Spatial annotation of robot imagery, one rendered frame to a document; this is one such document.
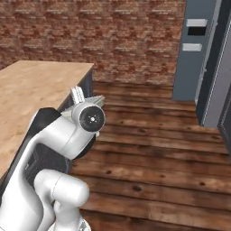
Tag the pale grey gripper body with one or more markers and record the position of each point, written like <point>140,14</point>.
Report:
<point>97,100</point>

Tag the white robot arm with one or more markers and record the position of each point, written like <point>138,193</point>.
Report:
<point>60,132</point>

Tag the grey fridge door with dispenser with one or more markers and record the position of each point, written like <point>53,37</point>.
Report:
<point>189,72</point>

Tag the grey freezer door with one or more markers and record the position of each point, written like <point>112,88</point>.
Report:
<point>218,99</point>

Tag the dark kitchen island cabinet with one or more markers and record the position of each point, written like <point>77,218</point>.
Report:
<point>87,84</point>

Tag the grey fridge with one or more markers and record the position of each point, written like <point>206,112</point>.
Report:
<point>210,75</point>

